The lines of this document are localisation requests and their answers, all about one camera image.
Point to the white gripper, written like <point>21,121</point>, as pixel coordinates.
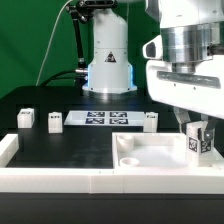
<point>202,91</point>

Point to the white U-shaped fence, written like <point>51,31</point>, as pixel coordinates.
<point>191,180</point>

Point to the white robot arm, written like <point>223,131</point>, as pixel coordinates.
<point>185,65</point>

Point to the white square tabletop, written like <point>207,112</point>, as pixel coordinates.
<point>149,150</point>

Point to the white marker tag sheet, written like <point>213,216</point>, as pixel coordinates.
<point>104,118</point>

